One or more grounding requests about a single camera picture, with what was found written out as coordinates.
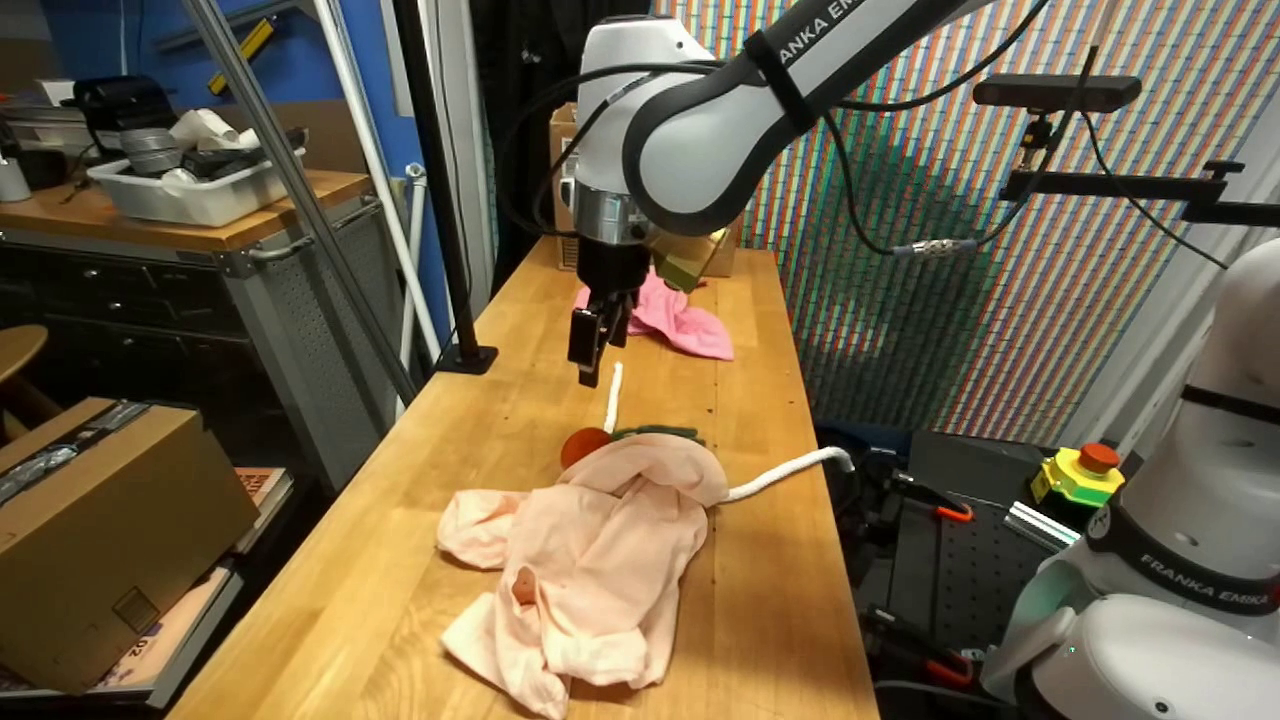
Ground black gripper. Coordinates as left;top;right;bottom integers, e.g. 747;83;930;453
564;235;655;392

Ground pink t-shirt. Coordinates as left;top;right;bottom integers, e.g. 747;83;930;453
572;272;737;364

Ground plush red radish green leaves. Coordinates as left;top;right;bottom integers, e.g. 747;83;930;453
558;421;708;471

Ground peach t-shirt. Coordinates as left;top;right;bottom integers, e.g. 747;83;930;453
436;433;737;720

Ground black stand pole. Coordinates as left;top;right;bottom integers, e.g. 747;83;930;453
393;0;500;377

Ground white slanted pole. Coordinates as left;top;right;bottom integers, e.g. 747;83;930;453
312;0;447;369

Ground grey cabinet wooden top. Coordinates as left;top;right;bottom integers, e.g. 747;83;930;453
0;165;445;496

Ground silver tripod pole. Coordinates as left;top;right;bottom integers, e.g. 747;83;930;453
176;0;421;404

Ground black control box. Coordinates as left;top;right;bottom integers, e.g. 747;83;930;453
854;426;1071;658

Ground white bin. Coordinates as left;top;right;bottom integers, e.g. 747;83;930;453
83;113;304;231

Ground yellow red emergency stop button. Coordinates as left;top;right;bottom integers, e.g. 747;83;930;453
1030;438;1129;514

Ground brown cardboard box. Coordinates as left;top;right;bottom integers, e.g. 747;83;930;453
0;397;266;697

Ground round wooden stool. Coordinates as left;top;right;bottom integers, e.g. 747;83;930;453
0;322;53;433

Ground white rope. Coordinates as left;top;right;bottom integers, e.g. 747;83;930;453
598;355;860;514

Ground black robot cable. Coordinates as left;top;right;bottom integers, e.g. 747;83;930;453
821;0;1112;259

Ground black stereo camera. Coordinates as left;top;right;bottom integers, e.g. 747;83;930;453
972;74;1145;117

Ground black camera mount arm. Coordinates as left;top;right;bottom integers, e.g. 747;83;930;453
997;113;1280;231

